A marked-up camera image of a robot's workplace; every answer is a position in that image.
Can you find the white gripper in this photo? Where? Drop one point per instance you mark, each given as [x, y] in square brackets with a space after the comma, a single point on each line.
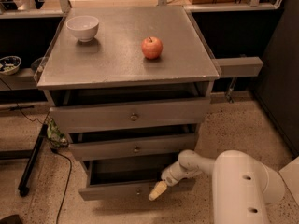
[169, 174]

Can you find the white floor panel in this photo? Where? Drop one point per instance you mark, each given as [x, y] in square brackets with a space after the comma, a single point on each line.
[290, 175]

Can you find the white ceramic bowl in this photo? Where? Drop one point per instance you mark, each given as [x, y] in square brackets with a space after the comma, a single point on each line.
[83, 28]

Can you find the grey middle drawer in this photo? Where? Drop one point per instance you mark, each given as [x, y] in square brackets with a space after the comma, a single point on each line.
[123, 148]

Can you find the green snack bag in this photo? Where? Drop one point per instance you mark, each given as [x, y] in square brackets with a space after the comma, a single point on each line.
[57, 139]

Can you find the grey top drawer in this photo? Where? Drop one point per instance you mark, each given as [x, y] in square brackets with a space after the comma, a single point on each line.
[111, 117]

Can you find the red apple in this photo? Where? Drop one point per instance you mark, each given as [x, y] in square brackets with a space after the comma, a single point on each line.
[152, 47]

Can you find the patterned small bowl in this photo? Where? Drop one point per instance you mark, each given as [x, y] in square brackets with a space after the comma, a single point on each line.
[10, 65]

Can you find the grey drawer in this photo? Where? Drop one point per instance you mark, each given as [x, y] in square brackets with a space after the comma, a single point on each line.
[111, 117]
[126, 179]
[123, 148]

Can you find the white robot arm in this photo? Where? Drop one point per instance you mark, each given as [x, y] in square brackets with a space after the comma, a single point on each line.
[242, 187]

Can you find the grey drawer cabinet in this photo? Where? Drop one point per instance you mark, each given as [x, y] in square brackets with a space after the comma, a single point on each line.
[112, 69]

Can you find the grey bottom drawer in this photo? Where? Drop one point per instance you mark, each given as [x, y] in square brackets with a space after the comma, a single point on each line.
[126, 179]

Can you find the grey side shelf beam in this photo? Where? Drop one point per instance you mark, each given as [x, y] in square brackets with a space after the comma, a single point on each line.
[240, 67]

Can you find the black metal bar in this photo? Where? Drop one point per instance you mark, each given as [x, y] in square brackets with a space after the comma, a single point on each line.
[22, 188]

